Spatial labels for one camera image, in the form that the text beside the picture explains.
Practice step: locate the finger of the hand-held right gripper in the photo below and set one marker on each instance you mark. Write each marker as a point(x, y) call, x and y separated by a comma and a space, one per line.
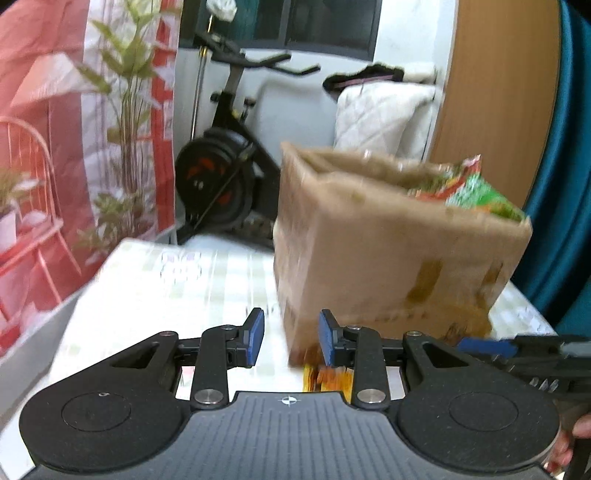
point(485, 346)

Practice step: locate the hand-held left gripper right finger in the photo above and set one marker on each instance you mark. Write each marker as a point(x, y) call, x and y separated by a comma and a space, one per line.
point(328, 344)

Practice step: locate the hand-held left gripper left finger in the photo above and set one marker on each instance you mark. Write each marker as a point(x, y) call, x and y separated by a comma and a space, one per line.
point(254, 336)

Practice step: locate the orange snack packet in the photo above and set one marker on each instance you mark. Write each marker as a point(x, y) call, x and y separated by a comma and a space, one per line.
point(330, 378)

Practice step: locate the brown cardboard box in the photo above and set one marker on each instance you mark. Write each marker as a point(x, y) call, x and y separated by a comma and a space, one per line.
point(383, 258)

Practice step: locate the green snack bag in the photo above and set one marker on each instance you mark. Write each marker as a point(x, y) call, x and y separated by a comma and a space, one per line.
point(485, 198)

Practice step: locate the red snack bag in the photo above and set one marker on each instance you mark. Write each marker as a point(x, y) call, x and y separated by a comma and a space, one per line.
point(464, 171)

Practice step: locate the person's right hand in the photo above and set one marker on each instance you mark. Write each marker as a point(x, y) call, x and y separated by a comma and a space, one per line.
point(565, 450)

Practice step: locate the black exercise bike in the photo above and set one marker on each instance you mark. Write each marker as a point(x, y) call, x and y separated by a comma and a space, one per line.
point(226, 175)

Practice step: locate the teal curtain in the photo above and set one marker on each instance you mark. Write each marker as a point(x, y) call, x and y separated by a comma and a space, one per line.
point(568, 161)

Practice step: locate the white quilted pillow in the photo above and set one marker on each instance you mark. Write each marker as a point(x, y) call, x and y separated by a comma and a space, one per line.
point(383, 117)

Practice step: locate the round wooden board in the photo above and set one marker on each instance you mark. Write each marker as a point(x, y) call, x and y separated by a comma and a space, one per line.
point(498, 92)

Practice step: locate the dark clothing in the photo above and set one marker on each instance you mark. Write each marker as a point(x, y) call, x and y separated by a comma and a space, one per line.
point(364, 76)

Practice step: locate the dark window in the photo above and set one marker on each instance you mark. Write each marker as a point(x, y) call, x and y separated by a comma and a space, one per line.
point(300, 23)

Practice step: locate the white cloth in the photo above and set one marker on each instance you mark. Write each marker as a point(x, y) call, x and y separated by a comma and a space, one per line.
point(222, 9)

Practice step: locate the pink printed wall cloth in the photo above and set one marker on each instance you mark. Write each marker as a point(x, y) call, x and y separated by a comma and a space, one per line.
point(55, 138)

